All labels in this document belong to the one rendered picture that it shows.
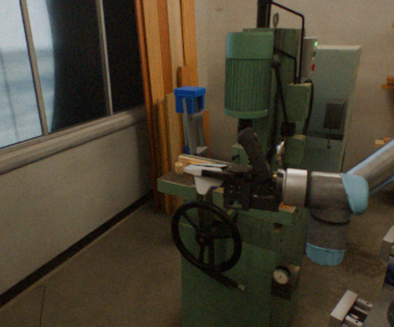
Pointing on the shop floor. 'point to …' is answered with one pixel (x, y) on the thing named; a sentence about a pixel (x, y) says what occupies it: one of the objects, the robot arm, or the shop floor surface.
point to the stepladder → (195, 101)
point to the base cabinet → (245, 310)
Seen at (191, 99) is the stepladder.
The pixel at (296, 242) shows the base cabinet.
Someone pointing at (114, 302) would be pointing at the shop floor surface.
